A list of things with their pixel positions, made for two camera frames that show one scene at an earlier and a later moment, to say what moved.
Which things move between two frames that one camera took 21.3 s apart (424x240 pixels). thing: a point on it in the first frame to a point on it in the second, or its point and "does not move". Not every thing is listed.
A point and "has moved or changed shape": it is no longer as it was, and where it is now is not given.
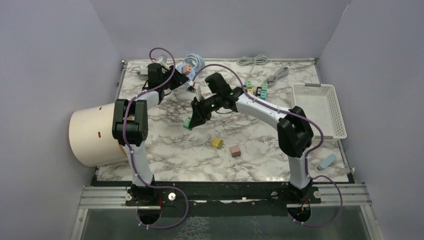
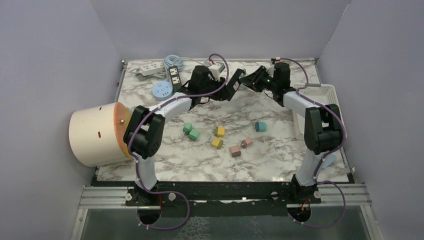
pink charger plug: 235,151 does not move
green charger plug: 249,83 has moved or changed shape
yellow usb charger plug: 217,143 does not move
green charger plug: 187,121 has moved or changed shape
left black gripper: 178,78 to 223,94
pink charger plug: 187,68 to 246,142
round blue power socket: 179,66 has moved or changed shape
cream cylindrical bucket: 91,137 does not move
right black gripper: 200,115 to 253,79
